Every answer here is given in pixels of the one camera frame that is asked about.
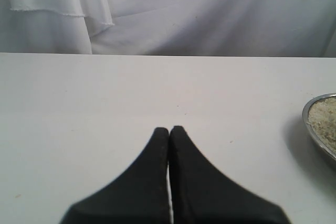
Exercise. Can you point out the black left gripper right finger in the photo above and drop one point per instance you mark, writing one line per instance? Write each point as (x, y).
(202, 194)

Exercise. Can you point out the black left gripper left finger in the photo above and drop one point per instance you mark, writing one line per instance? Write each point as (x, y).
(138, 195)

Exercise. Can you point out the round metal rice tray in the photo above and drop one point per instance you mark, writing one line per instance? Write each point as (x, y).
(318, 116)

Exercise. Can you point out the white backdrop cloth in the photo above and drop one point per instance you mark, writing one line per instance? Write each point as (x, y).
(280, 28)

